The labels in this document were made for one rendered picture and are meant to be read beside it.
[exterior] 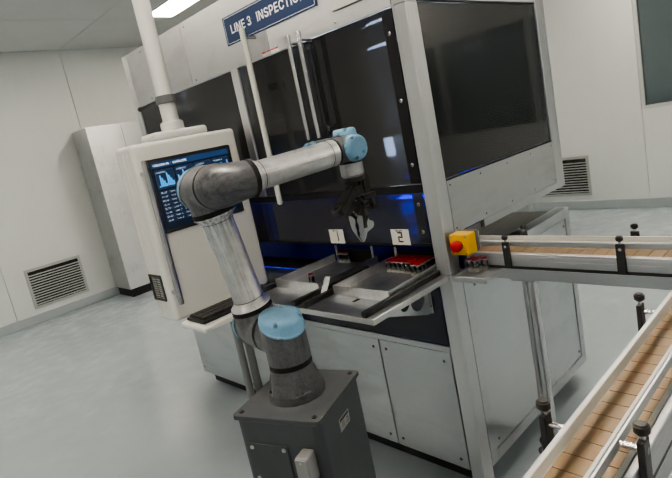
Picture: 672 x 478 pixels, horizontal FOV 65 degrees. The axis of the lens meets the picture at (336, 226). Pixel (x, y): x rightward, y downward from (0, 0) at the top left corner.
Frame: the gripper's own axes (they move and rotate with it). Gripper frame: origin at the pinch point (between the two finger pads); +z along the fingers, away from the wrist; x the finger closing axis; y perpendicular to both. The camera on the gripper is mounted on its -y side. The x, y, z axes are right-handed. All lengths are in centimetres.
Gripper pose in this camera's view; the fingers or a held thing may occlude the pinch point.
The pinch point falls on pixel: (360, 238)
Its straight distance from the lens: 171.3
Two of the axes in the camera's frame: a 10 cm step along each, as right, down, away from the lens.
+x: -6.9, 0.1, 7.2
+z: 2.0, 9.6, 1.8
